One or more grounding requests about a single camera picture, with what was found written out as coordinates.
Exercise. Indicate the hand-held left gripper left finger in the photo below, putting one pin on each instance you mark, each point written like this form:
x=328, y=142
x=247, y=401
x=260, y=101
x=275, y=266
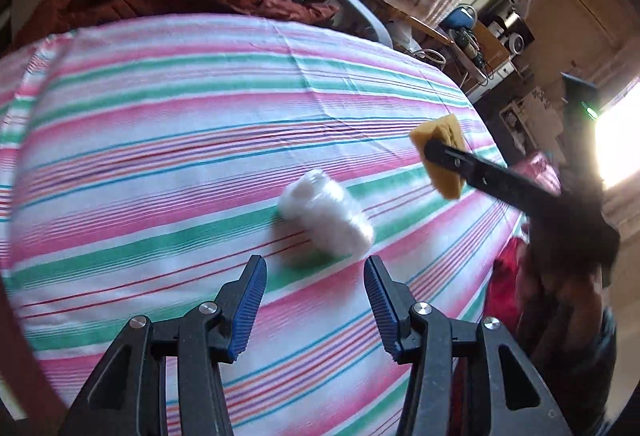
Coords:
x=247, y=311

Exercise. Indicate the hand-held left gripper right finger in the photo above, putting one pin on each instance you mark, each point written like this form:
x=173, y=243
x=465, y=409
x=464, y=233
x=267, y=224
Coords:
x=382, y=311

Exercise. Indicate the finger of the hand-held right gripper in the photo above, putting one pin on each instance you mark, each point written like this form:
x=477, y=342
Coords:
x=480, y=173

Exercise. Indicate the yellow sponge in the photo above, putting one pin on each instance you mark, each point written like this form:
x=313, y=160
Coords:
x=440, y=128

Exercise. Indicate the person's right forearm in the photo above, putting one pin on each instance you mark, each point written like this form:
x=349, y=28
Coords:
x=590, y=376

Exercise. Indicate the person's right hand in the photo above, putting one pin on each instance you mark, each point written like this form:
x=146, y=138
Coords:
x=555, y=306

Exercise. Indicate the white shelf unit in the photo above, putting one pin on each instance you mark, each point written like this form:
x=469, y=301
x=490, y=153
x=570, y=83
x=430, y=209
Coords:
x=525, y=120

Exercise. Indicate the red blanket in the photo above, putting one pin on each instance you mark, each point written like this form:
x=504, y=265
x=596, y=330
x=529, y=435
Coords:
x=502, y=276

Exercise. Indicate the wooden cabinet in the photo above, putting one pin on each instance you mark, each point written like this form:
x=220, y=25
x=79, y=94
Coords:
x=492, y=53

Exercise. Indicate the black speaker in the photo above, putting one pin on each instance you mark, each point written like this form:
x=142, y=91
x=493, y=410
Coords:
x=515, y=40

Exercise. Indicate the blue round object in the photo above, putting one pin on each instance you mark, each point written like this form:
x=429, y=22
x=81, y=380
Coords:
x=457, y=18

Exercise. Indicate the striped tablecloth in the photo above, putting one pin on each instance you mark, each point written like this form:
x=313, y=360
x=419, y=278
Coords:
x=150, y=165

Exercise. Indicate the wooden side table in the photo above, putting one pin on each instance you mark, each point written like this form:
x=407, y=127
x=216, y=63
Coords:
x=395, y=10

